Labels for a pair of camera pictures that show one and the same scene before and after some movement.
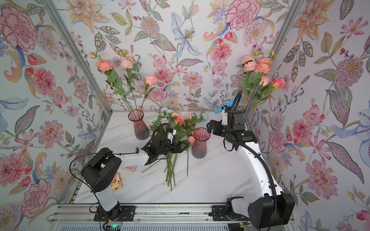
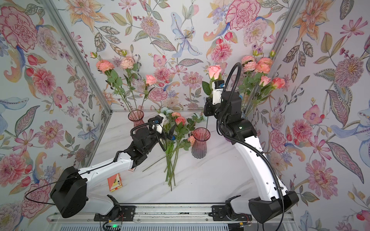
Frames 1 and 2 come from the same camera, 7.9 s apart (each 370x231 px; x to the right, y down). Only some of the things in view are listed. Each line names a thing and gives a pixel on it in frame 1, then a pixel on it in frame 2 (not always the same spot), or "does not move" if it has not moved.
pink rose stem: [150, 80] does not move
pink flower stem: [264, 65] does not move
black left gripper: [178, 146] -> [170, 134]
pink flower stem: [277, 83] does not move
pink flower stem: [127, 62] does not move
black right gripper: [219, 125] -> [212, 108]
